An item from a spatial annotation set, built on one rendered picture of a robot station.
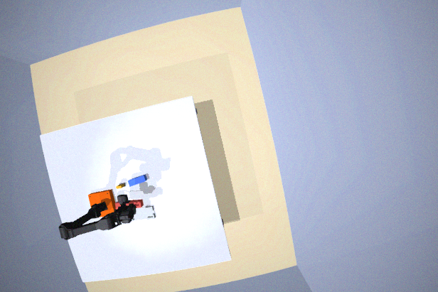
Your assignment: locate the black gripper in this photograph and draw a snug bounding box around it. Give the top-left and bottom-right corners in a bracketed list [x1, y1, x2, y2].
[117, 194, 132, 224]

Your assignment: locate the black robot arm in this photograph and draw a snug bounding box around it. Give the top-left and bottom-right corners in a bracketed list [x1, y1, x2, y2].
[58, 202, 137, 240]

